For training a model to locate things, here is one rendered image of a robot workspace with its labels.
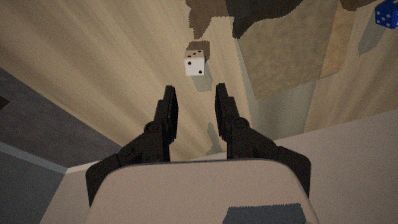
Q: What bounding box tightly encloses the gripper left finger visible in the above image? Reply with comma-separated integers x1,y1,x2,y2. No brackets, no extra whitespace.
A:
85,85,179,207

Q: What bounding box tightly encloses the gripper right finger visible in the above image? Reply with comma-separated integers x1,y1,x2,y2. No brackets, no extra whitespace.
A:
215,83,311,198

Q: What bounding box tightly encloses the dark blue die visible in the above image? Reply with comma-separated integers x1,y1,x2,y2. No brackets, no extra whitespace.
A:
375,0,398,29

